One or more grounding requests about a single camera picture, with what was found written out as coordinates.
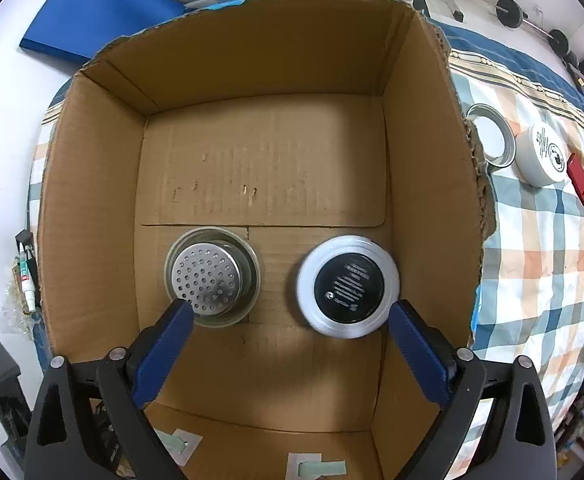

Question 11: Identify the plaid tablecloth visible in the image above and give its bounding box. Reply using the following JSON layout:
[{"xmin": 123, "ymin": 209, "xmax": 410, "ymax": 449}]
[{"xmin": 29, "ymin": 2, "xmax": 584, "ymax": 480}]

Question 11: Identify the blue foam cushion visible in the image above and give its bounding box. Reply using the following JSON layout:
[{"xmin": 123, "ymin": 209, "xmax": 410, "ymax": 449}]
[{"xmin": 20, "ymin": 0, "xmax": 188, "ymax": 66}]

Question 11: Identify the round metal lid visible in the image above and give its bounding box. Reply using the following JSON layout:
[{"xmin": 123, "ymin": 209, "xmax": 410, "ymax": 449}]
[{"xmin": 467, "ymin": 103, "xmax": 516, "ymax": 168}]

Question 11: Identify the white round container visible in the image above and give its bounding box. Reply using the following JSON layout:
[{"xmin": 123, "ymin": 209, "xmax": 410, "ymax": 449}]
[{"xmin": 514, "ymin": 122, "xmax": 570, "ymax": 187}]

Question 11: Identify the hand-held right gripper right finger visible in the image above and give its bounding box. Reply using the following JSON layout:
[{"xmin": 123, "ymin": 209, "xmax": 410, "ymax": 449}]
[{"xmin": 388, "ymin": 299, "xmax": 558, "ymax": 480}]

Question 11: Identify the white glue tube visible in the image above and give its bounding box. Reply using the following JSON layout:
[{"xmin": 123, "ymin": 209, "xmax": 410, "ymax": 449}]
[{"xmin": 19, "ymin": 247, "xmax": 40, "ymax": 311}]

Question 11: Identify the cardboard box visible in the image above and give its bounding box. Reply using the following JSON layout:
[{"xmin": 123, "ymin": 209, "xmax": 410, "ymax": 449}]
[{"xmin": 34, "ymin": 0, "xmax": 498, "ymax": 480}]

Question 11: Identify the perforated metal strainer jar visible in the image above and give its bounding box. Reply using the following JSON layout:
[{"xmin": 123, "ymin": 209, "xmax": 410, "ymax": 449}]
[{"xmin": 164, "ymin": 227, "xmax": 263, "ymax": 326}]

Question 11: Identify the white jar with black label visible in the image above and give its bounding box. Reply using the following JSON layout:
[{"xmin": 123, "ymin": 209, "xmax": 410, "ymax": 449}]
[{"xmin": 296, "ymin": 236, "xmax": 402, "ymax": 338}]

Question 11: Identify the clear plastic bag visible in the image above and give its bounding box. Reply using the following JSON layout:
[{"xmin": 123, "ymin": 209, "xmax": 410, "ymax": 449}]
[{"xmin": 0, "ymin": 300, "xmax": 38, "ymax": 336}]

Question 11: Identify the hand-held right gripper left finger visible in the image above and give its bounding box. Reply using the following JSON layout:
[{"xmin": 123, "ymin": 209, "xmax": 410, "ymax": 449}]
[{"xmin": 24, "ymin": 299, "xmax": 195, "ymax": 480}]

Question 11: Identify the small floor barbell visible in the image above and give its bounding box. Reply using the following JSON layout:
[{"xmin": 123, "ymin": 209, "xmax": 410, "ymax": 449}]
[{"xmin": 494, "ymin": 0, "xmax": 580, "ymax": 68}]

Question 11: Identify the small red box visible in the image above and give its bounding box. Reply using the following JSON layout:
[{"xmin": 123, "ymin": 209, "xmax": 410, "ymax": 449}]
[{"xmin": 566, "ymin": 152, "xmax": 584, "ymax": 206}]

